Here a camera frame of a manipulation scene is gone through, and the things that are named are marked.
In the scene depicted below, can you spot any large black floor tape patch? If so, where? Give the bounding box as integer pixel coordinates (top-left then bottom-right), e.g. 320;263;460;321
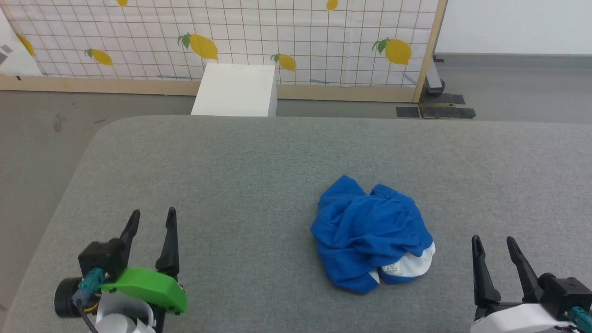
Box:
418;93;477;120

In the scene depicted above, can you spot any grey metal screen foot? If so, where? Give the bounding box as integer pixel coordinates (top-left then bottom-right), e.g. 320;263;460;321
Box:
425;55;446;96

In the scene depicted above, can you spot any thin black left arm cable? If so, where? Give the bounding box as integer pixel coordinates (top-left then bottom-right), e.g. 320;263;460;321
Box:
75;298;100;333

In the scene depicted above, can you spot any white leaning board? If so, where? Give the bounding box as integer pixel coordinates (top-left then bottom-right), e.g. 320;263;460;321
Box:
0;8;44;77

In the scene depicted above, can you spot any lemon print wooden frame screen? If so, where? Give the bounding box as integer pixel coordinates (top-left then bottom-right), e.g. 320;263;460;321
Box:
0;0;449;104

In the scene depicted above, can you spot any white rectangular box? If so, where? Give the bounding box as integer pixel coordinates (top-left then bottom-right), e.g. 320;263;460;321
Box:
191;63;278;117

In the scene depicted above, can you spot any blue garment with white lining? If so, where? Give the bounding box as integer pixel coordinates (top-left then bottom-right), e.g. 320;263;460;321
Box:
310;175;436;295

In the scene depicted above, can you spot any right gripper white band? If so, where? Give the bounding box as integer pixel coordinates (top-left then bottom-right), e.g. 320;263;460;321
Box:
470;235;576;333

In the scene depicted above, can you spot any grey fabric sofa seat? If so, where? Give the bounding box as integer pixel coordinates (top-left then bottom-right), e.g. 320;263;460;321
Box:
2;115;592;333

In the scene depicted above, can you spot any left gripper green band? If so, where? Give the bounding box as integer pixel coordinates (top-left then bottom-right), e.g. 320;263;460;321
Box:
100;207;188;333

